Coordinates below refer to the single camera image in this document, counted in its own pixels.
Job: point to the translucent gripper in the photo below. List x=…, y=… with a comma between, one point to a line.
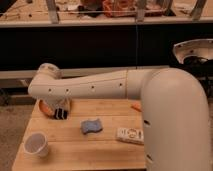
x=64, y=104

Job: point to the blue sponge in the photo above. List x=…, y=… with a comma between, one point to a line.
x=91, y=126

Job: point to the white plastic bottle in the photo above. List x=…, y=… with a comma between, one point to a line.
x=130, y=135

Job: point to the black striped eraser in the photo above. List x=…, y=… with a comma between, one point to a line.
x=60, y=114

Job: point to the orange basket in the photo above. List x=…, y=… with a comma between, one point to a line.
x=119, y=8

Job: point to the orange ceramic bowl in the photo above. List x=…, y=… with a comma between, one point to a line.
x=45, y=109

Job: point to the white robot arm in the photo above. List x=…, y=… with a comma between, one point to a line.
x=175, y=111

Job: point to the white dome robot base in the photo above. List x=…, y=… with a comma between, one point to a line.
x=196, y=47

